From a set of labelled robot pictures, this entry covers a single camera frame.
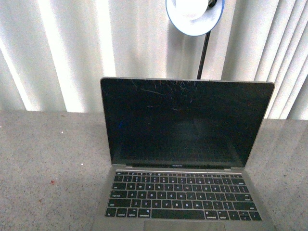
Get silver laptop with black keyboard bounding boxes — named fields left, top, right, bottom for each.
left=92, top=77, right=274, bottom=231

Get blue desk lamp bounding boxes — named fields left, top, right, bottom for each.
left=165, top=0, right=225, bottom=80

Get white vertical blinds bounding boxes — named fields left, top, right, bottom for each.
left=0, top=0, right=308, bottom=120

